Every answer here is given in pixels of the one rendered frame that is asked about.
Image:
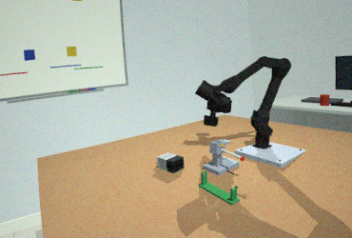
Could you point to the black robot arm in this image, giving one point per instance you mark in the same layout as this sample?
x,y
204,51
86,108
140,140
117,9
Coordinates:
x,y
259,119

